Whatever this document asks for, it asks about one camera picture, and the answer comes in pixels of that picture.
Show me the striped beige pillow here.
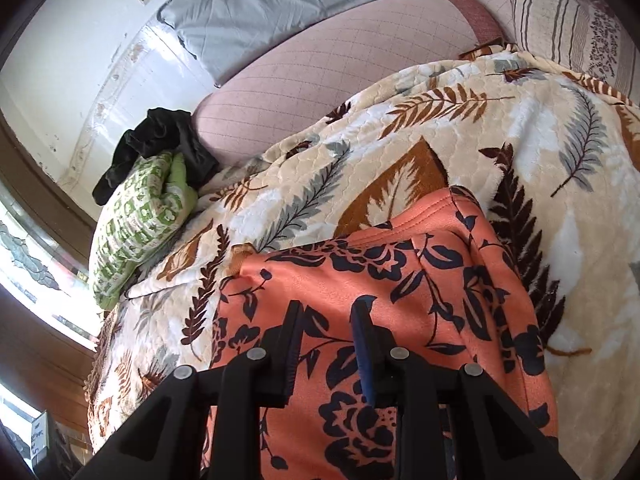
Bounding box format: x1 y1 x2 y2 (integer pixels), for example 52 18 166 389
504 0 640 110

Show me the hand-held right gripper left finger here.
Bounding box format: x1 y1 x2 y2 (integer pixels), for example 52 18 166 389
82 300 304 480

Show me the orange floral garment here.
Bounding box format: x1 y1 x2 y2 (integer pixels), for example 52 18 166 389
205 185 560 480

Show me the pink quilted bed sheet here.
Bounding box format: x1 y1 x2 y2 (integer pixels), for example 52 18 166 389
192 0 516 167

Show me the grey pillow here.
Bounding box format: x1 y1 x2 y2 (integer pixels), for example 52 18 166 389
157 0 445 88

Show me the black cloth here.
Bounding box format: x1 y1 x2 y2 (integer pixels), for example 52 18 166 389
92 107 221 206

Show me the leaf print fleece blanket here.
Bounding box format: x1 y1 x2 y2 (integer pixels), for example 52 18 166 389
86 50 640 456

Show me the green patterned pillow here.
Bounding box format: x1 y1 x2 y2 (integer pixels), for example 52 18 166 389
89 152 198 311

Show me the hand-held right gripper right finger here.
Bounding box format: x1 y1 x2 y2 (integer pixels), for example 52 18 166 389
349 302 579 480

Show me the window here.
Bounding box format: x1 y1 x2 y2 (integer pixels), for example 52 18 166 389
0 180 103 353

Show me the white labelled box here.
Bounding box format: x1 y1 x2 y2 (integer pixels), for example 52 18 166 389
29 410 66 476

